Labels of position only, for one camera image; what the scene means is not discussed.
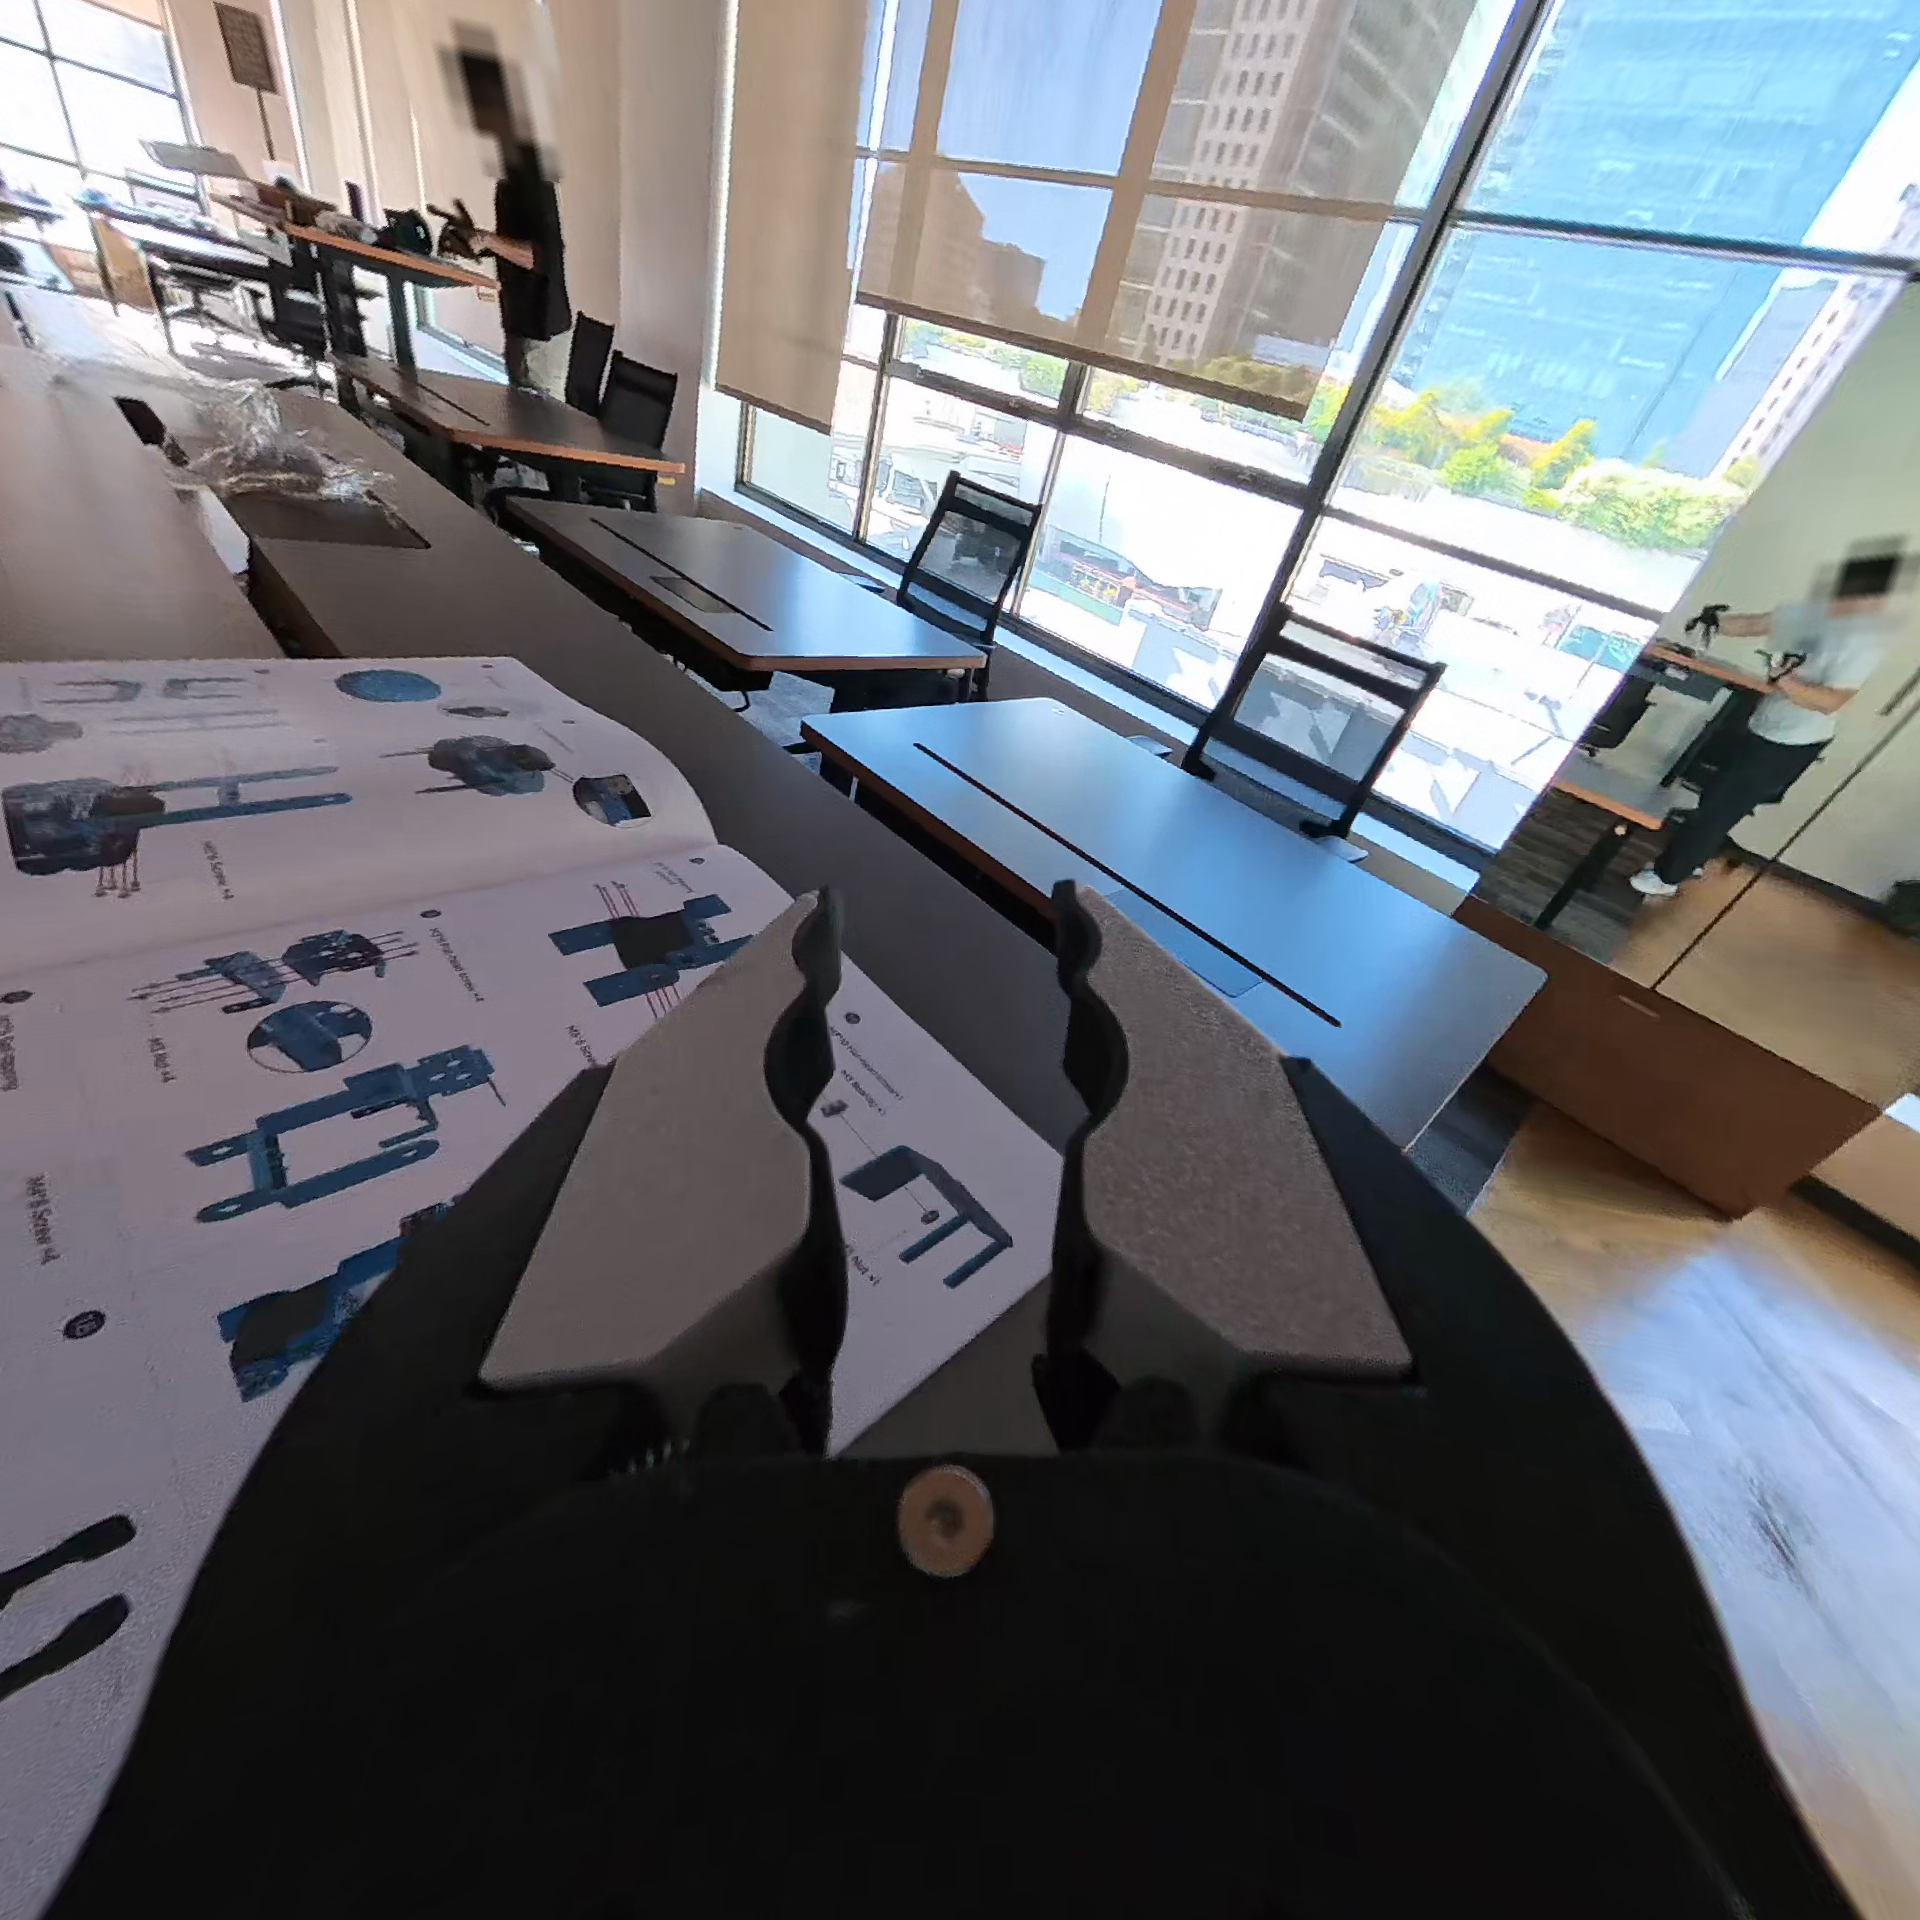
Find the black mesh office chair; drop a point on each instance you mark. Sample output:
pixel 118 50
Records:
pixel 1320 712
pixel 641 398
pixel 587 359
pixel 967 546

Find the grey office table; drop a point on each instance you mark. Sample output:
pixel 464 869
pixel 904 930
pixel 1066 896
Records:
pixel 496 413
pixel 1018 765
pixel 749 602

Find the white printed instruction manual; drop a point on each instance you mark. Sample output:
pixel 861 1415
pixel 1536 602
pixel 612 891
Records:
pixel 449 975

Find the dark brown desk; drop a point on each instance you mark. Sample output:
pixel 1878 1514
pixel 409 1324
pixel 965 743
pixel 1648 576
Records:
pixel 449 602

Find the dark wall sign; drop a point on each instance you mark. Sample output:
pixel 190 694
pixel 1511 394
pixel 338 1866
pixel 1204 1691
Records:
pixel 244 44

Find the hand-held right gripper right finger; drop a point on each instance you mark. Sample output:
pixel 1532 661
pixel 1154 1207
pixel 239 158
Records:
pixel 1215 1200

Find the beige roller blind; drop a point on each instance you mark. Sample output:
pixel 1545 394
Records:
pixel 779 226
pixel 1126 270

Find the pile of clear plastic wrap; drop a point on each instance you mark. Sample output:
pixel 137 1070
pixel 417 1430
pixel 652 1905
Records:
pixel 269 444

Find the large glass window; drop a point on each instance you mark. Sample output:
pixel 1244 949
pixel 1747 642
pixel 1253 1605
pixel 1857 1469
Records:
pixel 1499 448

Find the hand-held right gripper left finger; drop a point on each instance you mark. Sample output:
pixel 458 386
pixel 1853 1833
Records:
pixel 661 1200

